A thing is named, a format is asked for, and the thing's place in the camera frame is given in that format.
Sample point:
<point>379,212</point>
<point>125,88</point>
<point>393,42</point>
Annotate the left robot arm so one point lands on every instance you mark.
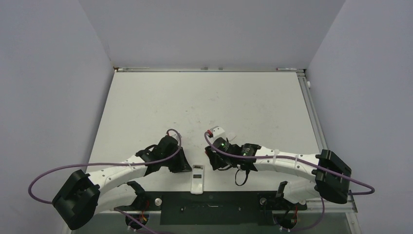
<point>84,195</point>

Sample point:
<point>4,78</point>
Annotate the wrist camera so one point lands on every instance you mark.
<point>216,132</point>
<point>175,134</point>

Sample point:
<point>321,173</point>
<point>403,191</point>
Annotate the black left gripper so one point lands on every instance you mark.
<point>184,165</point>

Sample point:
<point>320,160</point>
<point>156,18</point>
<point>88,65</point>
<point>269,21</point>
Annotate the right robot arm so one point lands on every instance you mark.
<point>322,175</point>

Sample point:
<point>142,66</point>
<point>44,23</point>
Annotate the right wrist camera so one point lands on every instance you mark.
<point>216,132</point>

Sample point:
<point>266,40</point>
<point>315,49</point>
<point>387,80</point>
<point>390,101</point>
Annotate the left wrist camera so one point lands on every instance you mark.
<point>175,134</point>

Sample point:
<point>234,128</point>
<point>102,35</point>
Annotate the white remote control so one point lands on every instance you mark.
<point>197,181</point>

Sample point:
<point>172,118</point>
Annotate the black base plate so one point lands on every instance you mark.
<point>215,208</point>

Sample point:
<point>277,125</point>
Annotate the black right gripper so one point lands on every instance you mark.
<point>215,160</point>

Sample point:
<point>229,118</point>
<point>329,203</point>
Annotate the white battery cover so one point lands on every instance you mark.
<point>231,136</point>

